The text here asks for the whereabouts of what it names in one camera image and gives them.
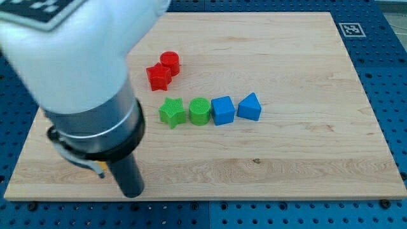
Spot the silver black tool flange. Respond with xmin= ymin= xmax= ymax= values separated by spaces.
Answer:
xmin=45 ymin=80 xmax=145 ymax=161

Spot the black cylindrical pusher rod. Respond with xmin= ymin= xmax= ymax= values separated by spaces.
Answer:
xmin=107 ymin=153 xmax=144 ymax=198

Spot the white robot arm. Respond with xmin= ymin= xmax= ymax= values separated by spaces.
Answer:
xmin=1 ymin=0 xmax=170 ymax=198

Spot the yellow block behind rod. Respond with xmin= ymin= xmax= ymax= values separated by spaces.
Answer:
xmin=96 ymin=161 xmax=108 ymax=170

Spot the green star block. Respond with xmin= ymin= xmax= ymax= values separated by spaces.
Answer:
xmin=158 ymin=97 xmax=186 ymax=129

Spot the red star block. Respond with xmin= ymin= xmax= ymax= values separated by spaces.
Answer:
xmin=146 ymin=62 xmax=172 ymax=91

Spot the green cylinder block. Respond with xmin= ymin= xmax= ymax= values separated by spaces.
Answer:
xmin=189 ymin=97 xmax=211 ymax=126

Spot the red cylinder block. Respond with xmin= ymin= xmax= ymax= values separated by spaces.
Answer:
xmin=160 ymin=51 xmax=180 ymax=76

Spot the blue cube block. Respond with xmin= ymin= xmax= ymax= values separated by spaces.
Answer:
xmin=211 ymin=96 xmax=235 ymax=125

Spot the wooden board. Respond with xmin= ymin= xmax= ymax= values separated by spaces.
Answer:
xmin=3 ymin=11 xmax=407 ymax=202

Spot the blue triangular prism block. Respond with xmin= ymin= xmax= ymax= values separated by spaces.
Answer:
xmin=237 ymin=92 xmax=262 ymax=121

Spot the white fiducial marker tag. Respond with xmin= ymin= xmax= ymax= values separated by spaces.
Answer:
xmin=339 ymin=22 xmax=366 ymax=38

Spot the grey cable at flange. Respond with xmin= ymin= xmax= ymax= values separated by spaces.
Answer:
xmin=46 ymin=126 xmax=106 ymax=179

